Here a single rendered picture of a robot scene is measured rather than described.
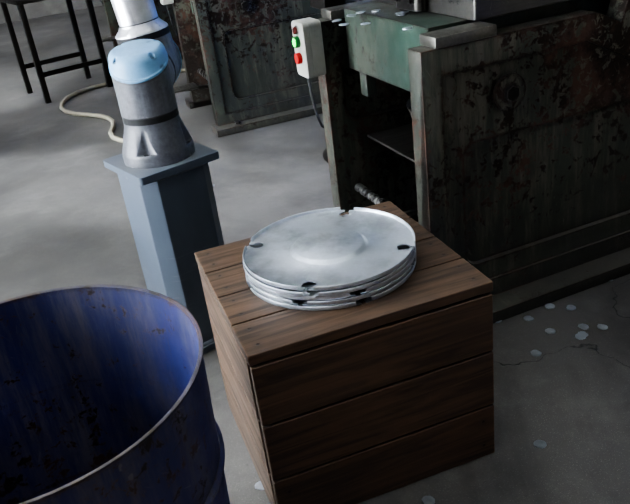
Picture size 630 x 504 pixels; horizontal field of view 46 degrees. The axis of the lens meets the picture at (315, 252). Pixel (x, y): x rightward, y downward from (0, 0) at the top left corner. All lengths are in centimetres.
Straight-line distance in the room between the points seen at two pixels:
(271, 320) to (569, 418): 62
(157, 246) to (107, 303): 56
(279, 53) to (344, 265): 218
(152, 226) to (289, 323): 56
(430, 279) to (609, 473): 45
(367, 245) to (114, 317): 43
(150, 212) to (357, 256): 54
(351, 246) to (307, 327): 19
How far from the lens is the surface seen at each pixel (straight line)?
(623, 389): 155
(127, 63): 152
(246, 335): 111
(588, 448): 142
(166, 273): 163
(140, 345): 107
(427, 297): 114
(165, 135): 155
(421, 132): 151
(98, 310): 107
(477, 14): 156
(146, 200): 156
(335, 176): 200
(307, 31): 186
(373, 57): 178
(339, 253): 120
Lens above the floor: 95
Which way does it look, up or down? 27 degrees down
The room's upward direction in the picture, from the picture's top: 8 degrees counter-clockwise
